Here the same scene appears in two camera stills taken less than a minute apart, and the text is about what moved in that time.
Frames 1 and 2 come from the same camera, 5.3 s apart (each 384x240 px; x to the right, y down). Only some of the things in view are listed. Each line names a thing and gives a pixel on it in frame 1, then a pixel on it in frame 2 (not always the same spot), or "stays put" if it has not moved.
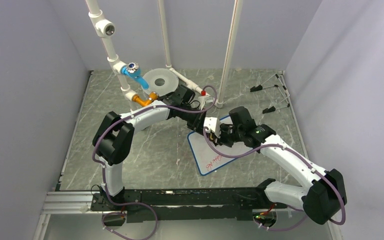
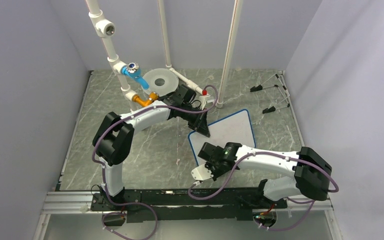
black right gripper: (221, 139) -> (208, 165)
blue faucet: (132, 69) stays put
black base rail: (191, 205) stays put
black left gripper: (197, 125) stays put
